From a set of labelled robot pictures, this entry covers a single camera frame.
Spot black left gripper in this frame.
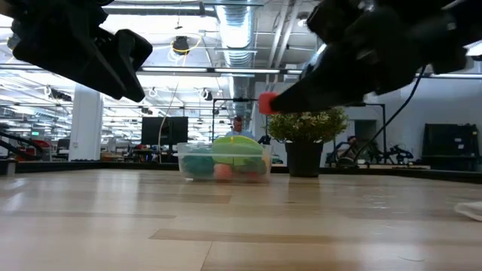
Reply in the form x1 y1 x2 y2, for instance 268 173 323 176
0 0 154 103

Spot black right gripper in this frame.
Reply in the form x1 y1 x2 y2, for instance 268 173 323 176
269 0 453 114

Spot large pink plush cube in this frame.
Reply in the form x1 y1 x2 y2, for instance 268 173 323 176
258 92 280 115

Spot light green toy starfruit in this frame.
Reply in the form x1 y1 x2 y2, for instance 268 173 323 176
212 135 264 166

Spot small red-pink cube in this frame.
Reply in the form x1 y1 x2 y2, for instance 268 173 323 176
213 163 233 181

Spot clear plastic tupperware container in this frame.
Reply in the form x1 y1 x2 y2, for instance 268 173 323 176
176 142 273 184

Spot white building pillar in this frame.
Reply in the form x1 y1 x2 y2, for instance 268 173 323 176
69 84 105 162

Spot black computer monitor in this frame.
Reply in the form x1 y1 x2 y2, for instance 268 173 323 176
141 116 189 147

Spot artificial plant in black pot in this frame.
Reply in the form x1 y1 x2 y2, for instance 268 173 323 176
267 107 349 178

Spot cluttered background desk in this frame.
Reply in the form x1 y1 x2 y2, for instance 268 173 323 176
99 145 178 163

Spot long ceiling light bar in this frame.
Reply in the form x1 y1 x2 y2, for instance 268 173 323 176
413 72 482 80
137 65 302 75

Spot person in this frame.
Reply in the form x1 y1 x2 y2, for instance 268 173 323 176
224 115 256 141

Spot black background robot arms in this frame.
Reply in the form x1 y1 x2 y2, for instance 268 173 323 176
325 135 414 166

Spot red and black background machine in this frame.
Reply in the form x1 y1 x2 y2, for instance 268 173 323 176
0 129 52 163

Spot black storage cabinet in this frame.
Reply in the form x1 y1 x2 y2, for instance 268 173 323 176
421 123 481 172

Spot white folded cloth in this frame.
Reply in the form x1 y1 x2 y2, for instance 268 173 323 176
453 201 482 222

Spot black hanging ceiling camera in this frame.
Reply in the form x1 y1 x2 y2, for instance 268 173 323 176
172 35 191 53

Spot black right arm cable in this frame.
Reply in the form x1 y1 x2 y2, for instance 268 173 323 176
352 65 428 161

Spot black metal stand frame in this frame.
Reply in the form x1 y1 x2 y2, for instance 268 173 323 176
353 102 387 163
212 97 269 145

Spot yellow coiled ceiling cable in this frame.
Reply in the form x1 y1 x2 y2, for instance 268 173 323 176
168 32 204 63

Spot silver ventilation duct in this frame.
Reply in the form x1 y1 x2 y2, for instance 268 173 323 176
214 0 261 117

